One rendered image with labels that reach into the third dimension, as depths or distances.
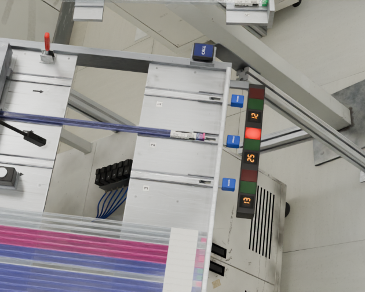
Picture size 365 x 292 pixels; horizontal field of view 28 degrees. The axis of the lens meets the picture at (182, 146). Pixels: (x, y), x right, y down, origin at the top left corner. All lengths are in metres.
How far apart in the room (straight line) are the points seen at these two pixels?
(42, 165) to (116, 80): 1.91
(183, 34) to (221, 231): 1.16
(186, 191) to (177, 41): 1.52
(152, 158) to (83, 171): 0.61
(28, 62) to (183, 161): 0.47
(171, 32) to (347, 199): 1.12
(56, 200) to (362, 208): 0.95
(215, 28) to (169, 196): 0.57
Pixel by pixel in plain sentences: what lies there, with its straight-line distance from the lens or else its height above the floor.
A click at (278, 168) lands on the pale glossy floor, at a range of 2.56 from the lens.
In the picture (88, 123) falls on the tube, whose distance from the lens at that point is 1.72.
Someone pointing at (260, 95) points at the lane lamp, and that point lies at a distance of 1.78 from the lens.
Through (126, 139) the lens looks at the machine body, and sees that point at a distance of 2.16.
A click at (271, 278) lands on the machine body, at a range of 2.27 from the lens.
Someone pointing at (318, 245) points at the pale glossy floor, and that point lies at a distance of 2.34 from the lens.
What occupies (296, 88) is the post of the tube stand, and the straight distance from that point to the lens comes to 2.24.
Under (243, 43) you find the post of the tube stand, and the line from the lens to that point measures 2.06.
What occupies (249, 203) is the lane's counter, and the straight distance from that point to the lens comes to 1.66.
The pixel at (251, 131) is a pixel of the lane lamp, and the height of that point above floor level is 0.66.
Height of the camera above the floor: 1.81
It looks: 38 degrees down
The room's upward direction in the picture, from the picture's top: 60 degrees counter-clockwise
